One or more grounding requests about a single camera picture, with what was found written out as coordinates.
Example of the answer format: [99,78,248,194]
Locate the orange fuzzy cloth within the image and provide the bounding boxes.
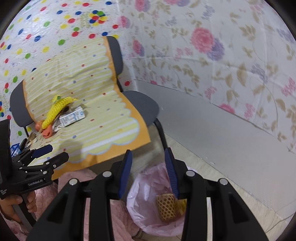
[35,121,53,138]

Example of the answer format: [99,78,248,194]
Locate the yellow clear plastic wrapper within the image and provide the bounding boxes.
[175,199,187,217]

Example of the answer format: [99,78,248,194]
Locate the yellow foam fruit net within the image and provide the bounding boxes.
[41,95,78,130]

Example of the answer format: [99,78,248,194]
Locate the white blue milk carton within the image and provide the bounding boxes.
[59,106,85,127]

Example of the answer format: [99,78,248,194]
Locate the woven bamboo basket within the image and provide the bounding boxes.
[156,193,177,222]

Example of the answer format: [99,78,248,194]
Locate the pink trash bag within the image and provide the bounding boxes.
[126,163,185,237]

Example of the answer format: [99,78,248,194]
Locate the person's left hand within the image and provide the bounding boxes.
[0,191,38,224]

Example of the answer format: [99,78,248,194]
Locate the blue box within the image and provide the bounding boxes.
[10,143,21,157]

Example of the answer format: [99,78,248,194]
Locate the grey office chair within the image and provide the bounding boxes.
[10,36,168,149]

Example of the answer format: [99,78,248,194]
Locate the pink fluffy rug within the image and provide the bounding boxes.
[1,163,139,240]

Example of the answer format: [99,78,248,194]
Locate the yellow striped cloth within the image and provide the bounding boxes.
[22,37,151,179]

